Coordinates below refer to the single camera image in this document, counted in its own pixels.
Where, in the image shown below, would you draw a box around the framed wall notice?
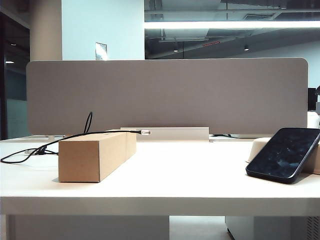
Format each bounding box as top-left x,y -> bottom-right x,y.
94,41 -> 108,61

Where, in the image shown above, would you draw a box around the beige pulp tray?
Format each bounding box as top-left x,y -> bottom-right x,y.
250,136 -> 320,174

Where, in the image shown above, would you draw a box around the ceiling air vent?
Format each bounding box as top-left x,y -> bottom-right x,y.
243,12 -> 276,21

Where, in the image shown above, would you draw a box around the black charging cable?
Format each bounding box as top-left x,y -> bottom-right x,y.
0,111 -> 152,165

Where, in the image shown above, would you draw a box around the black monitor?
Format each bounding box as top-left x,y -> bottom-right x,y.
307,85 -> 320,111

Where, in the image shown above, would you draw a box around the grey fabric desk divider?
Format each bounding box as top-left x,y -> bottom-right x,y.
25,57 -> 311,136

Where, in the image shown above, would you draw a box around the beige building column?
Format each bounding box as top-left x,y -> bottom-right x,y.
29,0 -> 63,62

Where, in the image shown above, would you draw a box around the long brown cardboard box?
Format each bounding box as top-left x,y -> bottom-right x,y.
58,131 -> 138,183

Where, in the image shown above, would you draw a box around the black smartphone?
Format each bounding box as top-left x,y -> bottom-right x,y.
245,127 -> 320,185

